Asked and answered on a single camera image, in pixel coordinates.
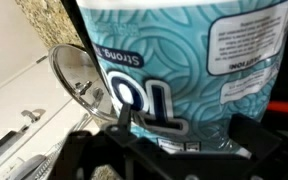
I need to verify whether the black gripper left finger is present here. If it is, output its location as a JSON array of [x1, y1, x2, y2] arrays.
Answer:
[[105, 104, 137, 147]]

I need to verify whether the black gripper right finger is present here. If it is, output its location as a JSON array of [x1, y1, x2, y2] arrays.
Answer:
[[229, 114, 283, 167]]

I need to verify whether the paper towel roll teal packaging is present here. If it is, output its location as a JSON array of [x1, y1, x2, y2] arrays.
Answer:
[[76, 0, 288, 153]]

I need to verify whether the red spatula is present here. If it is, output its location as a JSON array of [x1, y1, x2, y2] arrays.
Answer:
[[267, 101, 288, 113]]

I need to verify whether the steel pot lid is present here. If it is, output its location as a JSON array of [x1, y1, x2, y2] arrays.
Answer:
[[48, 44, 117, 121]]

